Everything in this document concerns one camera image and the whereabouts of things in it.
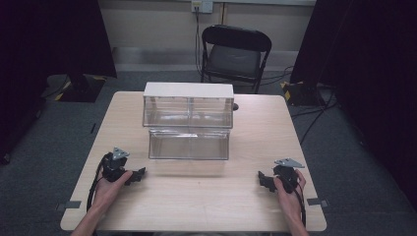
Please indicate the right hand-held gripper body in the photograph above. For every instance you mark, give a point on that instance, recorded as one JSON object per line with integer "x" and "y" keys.
{"x": 287, "y": 177}

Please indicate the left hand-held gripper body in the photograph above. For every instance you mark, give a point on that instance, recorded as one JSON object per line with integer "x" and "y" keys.
{"x": 112, "y": 168}

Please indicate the person's right hand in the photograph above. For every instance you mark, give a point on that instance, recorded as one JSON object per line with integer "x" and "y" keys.
{"x": 288, "y": 201}

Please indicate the person's left hand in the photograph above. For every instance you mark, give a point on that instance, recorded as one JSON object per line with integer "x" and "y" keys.
{"x": 106, "y": 191}

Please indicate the grey tape strip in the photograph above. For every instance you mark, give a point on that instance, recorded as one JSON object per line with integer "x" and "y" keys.
{"x": 317, "y": 202}
{"x": 69, "y": 205}

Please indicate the clear plastic drawer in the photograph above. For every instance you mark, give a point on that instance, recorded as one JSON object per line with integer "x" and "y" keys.
{"x": 189, "y": 144}

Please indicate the small black object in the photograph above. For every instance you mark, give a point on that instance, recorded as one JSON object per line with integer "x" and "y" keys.
{"x": 235, "y": 106}

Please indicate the black stand base striped tape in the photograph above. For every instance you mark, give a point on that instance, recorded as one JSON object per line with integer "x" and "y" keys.
{"x": 303, "y": 93}
{"x": 80, "y": 88}

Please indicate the clear drawer cabinet white top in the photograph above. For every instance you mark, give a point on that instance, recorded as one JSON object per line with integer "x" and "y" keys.
{"x": 188, "y": 98}

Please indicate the black folding chair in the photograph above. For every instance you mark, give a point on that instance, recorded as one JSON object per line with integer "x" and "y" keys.
{"x": 234, "y": 59}

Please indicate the black curtain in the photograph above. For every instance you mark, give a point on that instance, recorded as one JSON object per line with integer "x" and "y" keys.
{"x": 370, "y": 82}
{"x": 49, "y": 49}

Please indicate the white wall outlet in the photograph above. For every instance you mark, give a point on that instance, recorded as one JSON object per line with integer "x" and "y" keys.
{"x": 202, "y": 5}

